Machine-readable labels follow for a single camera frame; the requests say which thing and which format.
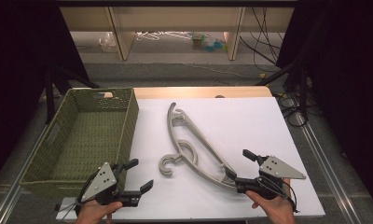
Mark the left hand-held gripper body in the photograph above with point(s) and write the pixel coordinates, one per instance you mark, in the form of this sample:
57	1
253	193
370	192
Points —
104	182

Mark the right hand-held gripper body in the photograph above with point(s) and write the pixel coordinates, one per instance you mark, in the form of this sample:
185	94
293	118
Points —
278	169

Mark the grey plastic hanger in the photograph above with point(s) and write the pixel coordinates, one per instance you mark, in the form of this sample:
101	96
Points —
171	130
203	141

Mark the green woven basket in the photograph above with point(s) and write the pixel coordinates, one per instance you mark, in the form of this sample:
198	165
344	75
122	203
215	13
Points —
91	137

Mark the person's left hand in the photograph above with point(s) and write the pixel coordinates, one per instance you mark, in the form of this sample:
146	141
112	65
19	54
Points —
93	213

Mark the person's right hand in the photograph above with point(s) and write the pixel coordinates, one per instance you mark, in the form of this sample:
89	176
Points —
278	210

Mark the white sheet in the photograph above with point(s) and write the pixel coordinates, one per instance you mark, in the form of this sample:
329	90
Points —
243	124

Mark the black metal stand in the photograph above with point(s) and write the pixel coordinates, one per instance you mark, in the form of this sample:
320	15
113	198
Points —
303	93
49	99

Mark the black curtain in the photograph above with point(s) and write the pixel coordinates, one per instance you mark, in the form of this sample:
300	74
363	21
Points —
16	62
346	77

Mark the pile of colourful toys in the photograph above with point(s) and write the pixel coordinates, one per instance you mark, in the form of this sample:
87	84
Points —
210	43

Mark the clear plastic bag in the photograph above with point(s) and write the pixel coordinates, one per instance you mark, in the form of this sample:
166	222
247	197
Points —
107	42

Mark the beige wooden shelf unit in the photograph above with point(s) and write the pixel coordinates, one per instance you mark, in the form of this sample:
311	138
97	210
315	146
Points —
175	18

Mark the metal floor rail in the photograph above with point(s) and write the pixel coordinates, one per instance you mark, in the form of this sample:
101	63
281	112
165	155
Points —
7	202
327	174

